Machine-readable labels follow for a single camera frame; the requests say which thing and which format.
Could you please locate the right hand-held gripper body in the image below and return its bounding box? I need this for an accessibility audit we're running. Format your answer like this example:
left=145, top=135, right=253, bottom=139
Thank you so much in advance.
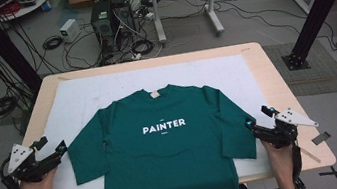
left=254, top=104, right=322, bottom=152

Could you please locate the black computer tower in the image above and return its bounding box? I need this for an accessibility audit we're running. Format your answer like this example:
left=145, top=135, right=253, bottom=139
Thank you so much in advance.
left=87, top=0, right=140, bottom=57

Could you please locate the grey tape piece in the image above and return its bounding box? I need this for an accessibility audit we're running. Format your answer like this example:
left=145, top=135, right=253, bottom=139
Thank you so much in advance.
left=310, top=130, right=332, bottom=147

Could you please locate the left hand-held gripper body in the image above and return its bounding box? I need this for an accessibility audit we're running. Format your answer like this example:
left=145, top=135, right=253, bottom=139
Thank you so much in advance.
left=0, top=137, right=59, bottom=188

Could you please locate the white foam mat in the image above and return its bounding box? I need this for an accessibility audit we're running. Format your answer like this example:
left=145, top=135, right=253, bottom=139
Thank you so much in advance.
left=25, top=49, right=282, bottom=189

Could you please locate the black tape cross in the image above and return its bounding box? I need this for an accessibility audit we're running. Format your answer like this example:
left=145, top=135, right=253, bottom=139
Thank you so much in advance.
left=317, top=164, right=337, bottom=185

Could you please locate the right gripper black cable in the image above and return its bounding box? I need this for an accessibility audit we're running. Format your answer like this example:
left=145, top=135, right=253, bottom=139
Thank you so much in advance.
left=286, top=142, right=308, bottom=189

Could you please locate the small black cable coil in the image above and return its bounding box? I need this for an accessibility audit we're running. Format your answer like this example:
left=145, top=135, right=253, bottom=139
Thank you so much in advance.
left=41, top=33, right=66, bottom=53

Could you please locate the person's right hand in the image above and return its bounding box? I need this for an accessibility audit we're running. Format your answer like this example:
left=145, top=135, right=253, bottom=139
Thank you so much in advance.
left=260, top=135, right=300, bottom=189

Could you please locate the thin wooden stick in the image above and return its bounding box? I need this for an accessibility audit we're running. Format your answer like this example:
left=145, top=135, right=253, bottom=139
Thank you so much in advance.
left=299, top=144, right=322, bottom=166

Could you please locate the large black cable coil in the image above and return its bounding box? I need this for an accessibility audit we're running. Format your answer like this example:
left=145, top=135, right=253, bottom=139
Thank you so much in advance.
left=0, top=94, right=21, bottom=121

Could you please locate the green long-sleeve shirt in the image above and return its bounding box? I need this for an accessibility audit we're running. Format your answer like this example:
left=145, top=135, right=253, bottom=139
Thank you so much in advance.
left=59, top=71, right=267, bottom=189

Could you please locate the black cable coil under desk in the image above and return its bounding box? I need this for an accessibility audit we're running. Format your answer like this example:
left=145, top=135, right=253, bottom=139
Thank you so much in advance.
left=129, top=36, right=156, bottom=57

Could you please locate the grey floor mat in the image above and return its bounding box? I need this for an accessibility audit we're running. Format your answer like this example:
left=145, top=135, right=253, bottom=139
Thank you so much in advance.
left=261, top=34, right=337, bottom=104

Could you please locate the round white table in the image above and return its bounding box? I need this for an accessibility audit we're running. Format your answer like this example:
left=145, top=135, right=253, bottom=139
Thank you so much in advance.
left=0, top=0, right=54, bottom=23

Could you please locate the white box device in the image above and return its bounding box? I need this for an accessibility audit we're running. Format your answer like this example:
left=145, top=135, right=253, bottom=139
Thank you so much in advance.
left=57, top=17, right=83, bottom=45

